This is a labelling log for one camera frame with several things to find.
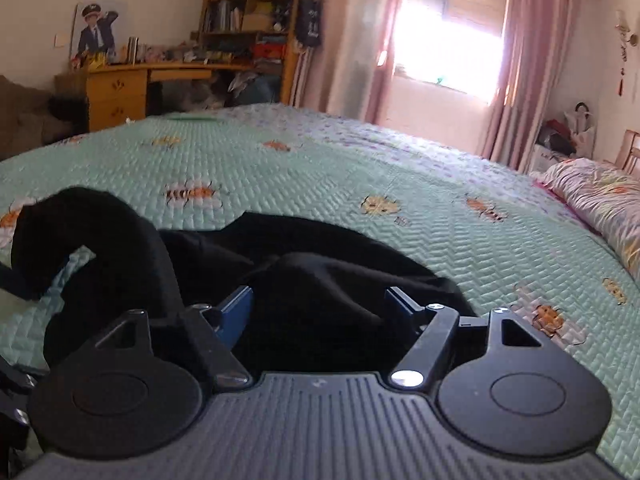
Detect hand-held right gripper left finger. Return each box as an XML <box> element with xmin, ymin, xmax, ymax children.
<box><xmin>95</xmin><ymin>285</ymin><xmax>254</xmax><ymax>391</ymax></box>

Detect cardboard box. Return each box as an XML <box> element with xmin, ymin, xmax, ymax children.
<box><xmin>241</xmin><ymin>12</ymin><xmax>274</xmax><ymax>31</ymax></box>

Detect floral pink duvet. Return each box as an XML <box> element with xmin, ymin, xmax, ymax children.
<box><xmin>530</xmin><ymin>157</ymin><xmax>640</xmax><ymax>281</ymax></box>

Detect brown cushions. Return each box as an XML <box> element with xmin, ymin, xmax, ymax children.
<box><xmin>0</xmin><ymin>75</ymin><xmax>57</xmax><ymax>161</ymax></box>

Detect hanging wall ornament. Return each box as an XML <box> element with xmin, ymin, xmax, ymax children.
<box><xmin>615</xmin><ymin>10</ymin><xmax>640</xmax><ymax>97</ymax></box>

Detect green quilted bedspread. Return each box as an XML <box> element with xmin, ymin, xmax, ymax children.
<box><xmin>0</xmin><ymin>102</ymin><xmax>640</xmax><ymax>476</ymax></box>

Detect wall poster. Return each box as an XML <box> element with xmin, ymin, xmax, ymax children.
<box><xmin>74</xmin><ymin>1</ymin><xmax>129</xmax><ymax>64</ymax></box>

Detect white shopping bag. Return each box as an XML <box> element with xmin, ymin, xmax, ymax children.
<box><xmin>564</xmin><ymin>102</ymin><xmax>597</xmax><ymax>159</ymax></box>

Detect blue bag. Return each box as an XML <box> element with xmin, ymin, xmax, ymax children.
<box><xmin>227</xmin><ymin>72</ymin><xmax>282</xmax><ymax>108</ymax></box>

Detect pink curtain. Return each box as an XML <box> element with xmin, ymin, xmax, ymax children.
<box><xmin>480</xmin><ymin>0</ymin><xmax>593</xmax><ymax>173</ymax></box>

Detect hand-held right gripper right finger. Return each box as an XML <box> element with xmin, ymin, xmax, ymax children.
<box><xmin>385</xmin><ymin>286</ymin><xmax>546</xmax><ymax>391</ymax></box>

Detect black pants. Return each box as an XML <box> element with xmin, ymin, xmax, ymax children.
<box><xmin>10</xmin><ymin>186</ymin><xmax>478</xmax><ymax>376</ymax></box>

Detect wooden desk with drawers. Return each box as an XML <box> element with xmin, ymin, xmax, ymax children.
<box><xmin>54</xmin><ymin>60</ymin><xmax>261</xmax><ymax>133</ymax></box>

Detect wooden headboard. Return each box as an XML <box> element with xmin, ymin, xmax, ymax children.
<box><xmin>604</xmin><ymin>129</ymin><xmax>640</xmax><ymax>177</ymax></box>

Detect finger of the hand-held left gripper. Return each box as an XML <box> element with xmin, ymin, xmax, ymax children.
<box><xmin>0</xmin><ymin>357</ymin><xmax>47</xmax><ymax>453</ymax></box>

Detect wooden bookshelf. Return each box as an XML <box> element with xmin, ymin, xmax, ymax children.
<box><xmin>199</xmin><ymin>0</ymin><xmax>322</xmax><ymax>107</ymax></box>

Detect black hanging bag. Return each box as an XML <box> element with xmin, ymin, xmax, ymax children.
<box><xmin>298</xmin><ymin>0</ymin><xmax>324</xmax><ymax>49</ymax></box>

